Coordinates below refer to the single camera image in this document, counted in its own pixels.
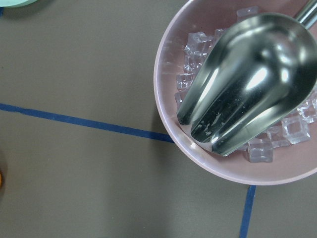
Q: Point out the light green plate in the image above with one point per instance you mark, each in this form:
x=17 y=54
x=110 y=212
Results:
x=15 y=3

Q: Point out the metal scoop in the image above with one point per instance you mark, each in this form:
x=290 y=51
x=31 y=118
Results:
x=259 y=71

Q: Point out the pink bowl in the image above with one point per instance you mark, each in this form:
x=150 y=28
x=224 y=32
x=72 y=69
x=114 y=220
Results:
x=284 y=152

